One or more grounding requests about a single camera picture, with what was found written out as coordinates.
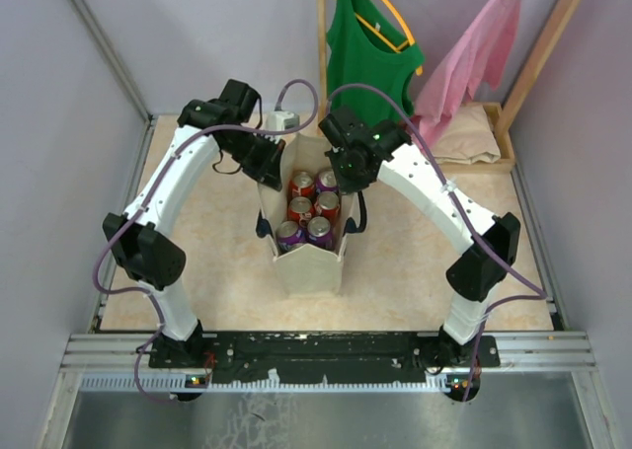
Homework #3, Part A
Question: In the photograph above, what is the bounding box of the wooden clothes rack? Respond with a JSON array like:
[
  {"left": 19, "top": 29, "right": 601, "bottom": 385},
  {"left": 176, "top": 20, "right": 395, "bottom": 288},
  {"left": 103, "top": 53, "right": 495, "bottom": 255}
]
[{"left": 317, "top": 0, "right": 582, "bottom": 174}]

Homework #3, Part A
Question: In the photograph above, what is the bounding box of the beige canvas tote bag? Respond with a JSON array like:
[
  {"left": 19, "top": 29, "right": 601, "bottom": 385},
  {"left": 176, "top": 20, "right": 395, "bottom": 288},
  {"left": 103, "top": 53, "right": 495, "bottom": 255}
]
[{"left": 256, "top": 133, "right": 367, "bottom": 297}]

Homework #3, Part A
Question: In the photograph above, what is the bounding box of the yellow clothes hanger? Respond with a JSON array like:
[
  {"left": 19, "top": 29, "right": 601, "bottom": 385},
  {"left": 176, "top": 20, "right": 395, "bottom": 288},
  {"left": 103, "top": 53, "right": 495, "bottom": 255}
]
[{"left": 352, "top": 0, "right": 418, "bottom": 53}]

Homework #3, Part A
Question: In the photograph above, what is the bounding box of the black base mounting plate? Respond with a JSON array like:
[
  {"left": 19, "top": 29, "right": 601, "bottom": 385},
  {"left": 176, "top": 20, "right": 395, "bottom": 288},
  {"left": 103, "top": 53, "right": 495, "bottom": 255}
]
[{"left": 145, "top": 331, "right": 500, "bottom": 384}]

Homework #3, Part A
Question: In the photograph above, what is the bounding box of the purple Fanta can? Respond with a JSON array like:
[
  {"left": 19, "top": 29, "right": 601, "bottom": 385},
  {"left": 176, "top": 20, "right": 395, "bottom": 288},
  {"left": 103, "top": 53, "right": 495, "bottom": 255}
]
[
  {"left": 306, "top": 216, "right": 335, "bottom": 251},
  {"left": 314, "top": 168, "right": 339, "bottom": 194},
  {"left": 276, "top": 221, "right": 306, "bottom": 253}
]

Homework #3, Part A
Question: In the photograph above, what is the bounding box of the green tank top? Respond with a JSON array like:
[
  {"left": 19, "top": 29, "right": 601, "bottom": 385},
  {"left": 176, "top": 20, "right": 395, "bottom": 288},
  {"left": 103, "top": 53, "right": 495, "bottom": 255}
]
[{"left": 326, "top": 0, "right": 425, "bottom": 125}]

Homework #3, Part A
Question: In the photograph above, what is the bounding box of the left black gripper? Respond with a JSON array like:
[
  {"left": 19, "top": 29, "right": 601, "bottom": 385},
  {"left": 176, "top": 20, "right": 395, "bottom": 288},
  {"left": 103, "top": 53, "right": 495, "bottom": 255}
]
[{"left": 223, "top": 127, "right": 286, "bottom": 190}]

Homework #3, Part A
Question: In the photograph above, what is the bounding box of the folded beige cloth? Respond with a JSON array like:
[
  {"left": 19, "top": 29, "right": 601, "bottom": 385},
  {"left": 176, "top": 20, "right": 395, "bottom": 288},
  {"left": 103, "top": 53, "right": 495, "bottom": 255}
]
[{"left": 431, "top": 105, "right": 501, "bottom": 165}]

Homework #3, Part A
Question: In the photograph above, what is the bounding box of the red Coke can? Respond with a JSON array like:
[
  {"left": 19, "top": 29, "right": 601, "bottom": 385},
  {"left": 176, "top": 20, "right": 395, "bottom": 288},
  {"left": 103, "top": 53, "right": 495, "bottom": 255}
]
[
  {"left": 314, "top": 190, "right": 341, "bottom": 224},
  {"left": 287, "top": 196, "right": 315, "bottom": 229},
  {"left": 288, "top": 171, "right": 316, "bottom": 199}
]

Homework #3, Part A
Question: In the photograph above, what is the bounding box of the aluminium frame rail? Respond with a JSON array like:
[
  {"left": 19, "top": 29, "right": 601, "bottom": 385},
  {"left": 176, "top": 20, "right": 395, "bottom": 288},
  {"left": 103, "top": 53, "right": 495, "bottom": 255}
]
[{"left": 60, "top": 332, "right": 596, "bottom": 402}]

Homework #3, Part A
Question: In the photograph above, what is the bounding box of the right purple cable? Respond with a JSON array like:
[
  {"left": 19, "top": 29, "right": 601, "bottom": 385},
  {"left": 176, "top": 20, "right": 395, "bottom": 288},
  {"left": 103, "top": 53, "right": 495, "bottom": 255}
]
[{"left": 325, "top": 83, "right": 549, "bottom": 403}]

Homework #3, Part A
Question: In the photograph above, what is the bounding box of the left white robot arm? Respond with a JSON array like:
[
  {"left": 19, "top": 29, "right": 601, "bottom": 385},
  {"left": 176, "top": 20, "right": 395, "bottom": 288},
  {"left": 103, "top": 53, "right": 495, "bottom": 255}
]
[{"left": 103, "top": 79, "right": 284, "bottom": 367}]

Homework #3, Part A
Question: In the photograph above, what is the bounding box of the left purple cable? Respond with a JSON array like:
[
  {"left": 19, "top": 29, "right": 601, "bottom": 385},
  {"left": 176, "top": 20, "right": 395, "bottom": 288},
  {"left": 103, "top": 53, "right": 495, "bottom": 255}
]
[{"left": 93, "top": 78, "right": 319, "bottom": 405}]

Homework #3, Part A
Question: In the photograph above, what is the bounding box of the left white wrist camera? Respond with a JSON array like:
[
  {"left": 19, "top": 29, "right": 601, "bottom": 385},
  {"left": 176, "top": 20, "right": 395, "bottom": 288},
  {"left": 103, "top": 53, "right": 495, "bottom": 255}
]
[{"left": 265, "top": 111, "right": 300, "bottom": 132}]

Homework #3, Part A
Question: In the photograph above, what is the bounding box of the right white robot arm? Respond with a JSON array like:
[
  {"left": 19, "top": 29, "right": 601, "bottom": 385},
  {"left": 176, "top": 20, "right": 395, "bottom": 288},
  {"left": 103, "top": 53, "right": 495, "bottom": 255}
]
[{"left": 319, "top": 107, "right": 520, "bottom": 366}]

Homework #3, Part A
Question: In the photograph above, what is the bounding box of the purple cable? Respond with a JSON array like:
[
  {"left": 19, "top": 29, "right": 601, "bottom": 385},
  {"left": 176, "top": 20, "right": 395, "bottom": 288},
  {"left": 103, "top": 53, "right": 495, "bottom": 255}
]
[
  {"left": 325, "top": 83, "right": 549, "bottom": 403},
  {"left": 93, "top": 78, "right": 319, "bottom": 405}
]

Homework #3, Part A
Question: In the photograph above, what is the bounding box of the pink shirt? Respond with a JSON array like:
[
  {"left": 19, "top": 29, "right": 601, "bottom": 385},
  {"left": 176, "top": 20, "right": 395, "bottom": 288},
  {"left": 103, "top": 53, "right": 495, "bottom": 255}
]
[{"left": 413, "top": 0, "right": 522, "bottom": 147}]

